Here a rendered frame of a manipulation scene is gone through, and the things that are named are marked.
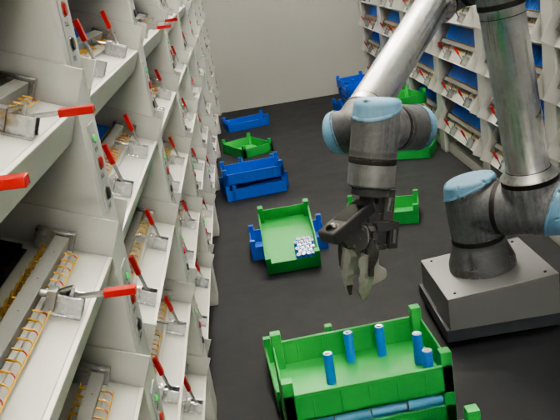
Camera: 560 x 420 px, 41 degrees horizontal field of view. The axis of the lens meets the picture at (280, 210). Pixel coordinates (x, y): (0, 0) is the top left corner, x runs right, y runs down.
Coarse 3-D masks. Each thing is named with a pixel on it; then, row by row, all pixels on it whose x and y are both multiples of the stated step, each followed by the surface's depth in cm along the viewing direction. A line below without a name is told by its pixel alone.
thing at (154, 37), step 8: (136, 8) 223; (144, 8) 223; (152, 8) 223; (160, 8) 223; (152, 16) 224; (160, 16) 224; (144, 24) 166; (160, 24) 225; (144, 32) 167; (152, 32) 200; (160, 32) 217; (144, 40) 179; (152, 40) 194; (160, 40) 224; (144, 48) 174; (152, 48) 200
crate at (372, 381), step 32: (416, 320) 146; (288, 352) 147; (320, 352) 147; (448, 352) 128; (288, 384) 126; (320, 384) 138; (352, 384) 128; (384, 384) 129; (416, 384) 129; (448, 384) 130; (288, 416) 128; (320, 416) 129
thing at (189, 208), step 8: (184, 200) 242; (192, 200) 242; (200, 200) 243; (184, 208) 226; (192, 208) 243; (200, 208) 243; (184, 216) 237; (192, 216) 239; (184, 224) 227; (192, 224) 227; (184, 232) 222; (192, 232) 224; (184, 240) 216; (192, 240) 218; (192, 248) 212; (192, 256) 202; (192, 264) 201; (192, 272) 185; (192, 280) 186
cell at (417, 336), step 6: (414, 336) 137; (420, 336) 137; (414, 342) 138; (420, 342) 138; (414, 348) 138; (420, 348) 138; (414, 354) 139; (420, 354) 138; (414, 360) 140; (420, 360) 139
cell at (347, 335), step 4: (344, 332) 143; (348, 332) 142; (344, 336) 142; (348, 336) 142; (352, 336) 143; (344, 340) 143; (348, 340) 142; (352, 340) 143; (344, 344) 144; (348, 344) 143; (352, 344) 143; (348, 348) 143; (352, 348) 143; (348, 352) 143; (352, 352) 143; (348, 356) 144; (352, 356) 144; (348, 360) 144; (352, 360) 144
